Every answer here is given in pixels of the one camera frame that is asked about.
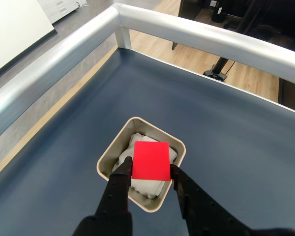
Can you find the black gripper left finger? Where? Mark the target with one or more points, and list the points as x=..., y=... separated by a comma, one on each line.
x=113, y=196

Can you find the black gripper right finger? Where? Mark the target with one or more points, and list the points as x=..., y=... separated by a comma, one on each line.
x=201, y=209

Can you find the red cube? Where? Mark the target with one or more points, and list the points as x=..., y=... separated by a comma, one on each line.
x=151, y=159

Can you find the beige metal box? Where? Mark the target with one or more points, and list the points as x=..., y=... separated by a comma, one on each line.
x=118, y=147

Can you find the white crumpled tissue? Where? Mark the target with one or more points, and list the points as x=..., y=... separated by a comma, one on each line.
x=147, y=188

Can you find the dark cabinet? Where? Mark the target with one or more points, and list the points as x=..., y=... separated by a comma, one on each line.
x=292, y=91

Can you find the white drawer cabinet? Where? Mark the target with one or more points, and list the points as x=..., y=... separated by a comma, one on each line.
x=61, y=8

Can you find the black desk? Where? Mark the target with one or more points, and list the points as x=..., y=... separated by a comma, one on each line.
x=260, y=17

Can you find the black pedestal base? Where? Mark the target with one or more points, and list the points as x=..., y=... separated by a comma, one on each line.
x=217, y=71

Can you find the silver metal cart rail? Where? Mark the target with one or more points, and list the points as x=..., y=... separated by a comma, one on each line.
x=186, y=32

